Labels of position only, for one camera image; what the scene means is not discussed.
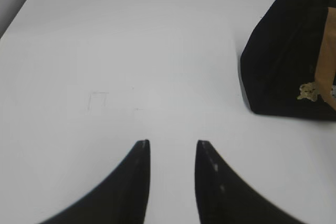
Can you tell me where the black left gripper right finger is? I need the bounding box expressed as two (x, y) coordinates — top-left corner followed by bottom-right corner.
(196, 140), (300, 224)

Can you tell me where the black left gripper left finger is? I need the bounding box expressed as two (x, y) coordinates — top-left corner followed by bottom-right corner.
(43, 140), (151, 224)

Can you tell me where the black canvas tote bag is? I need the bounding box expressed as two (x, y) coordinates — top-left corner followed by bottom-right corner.
(240, 0), (335, 121)

